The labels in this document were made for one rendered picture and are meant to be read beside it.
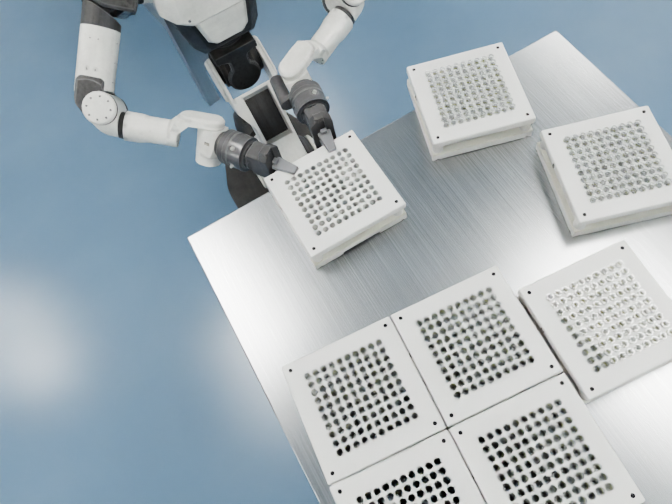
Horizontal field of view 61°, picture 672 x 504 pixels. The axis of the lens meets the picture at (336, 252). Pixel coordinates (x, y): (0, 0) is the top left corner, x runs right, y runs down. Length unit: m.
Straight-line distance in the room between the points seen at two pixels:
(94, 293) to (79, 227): 0.34
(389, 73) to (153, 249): 1.32
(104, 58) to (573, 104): 1.13
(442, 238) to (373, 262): 0.17
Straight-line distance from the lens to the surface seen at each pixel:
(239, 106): 1.75
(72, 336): 2.57
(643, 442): 1.27
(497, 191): 1.39
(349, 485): 1.13
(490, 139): 1.44
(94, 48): 1.52
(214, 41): 1.63
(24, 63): 3.57
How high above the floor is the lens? 2.07
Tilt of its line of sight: 64 degrees down
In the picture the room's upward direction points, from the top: 19 degrees counter-clockwise
